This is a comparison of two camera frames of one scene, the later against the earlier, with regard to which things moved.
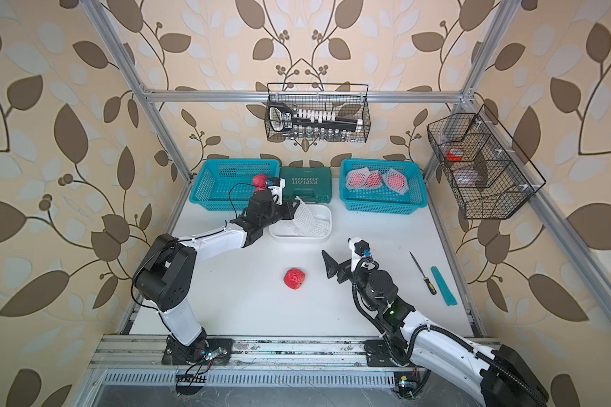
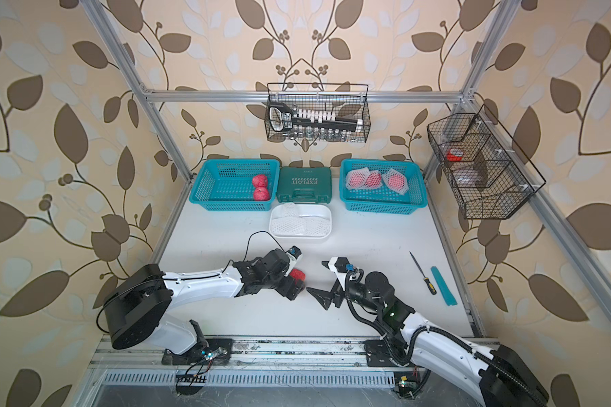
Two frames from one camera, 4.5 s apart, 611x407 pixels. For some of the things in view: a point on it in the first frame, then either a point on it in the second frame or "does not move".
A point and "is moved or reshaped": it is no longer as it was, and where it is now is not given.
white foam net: [305, 220] is moved or reshaped
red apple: [259, 182] does not move
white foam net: [317, 229] does not move
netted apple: [294, 278] does not move
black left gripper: [288, 209] -> [291, 294]
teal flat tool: [443, 287] does not move
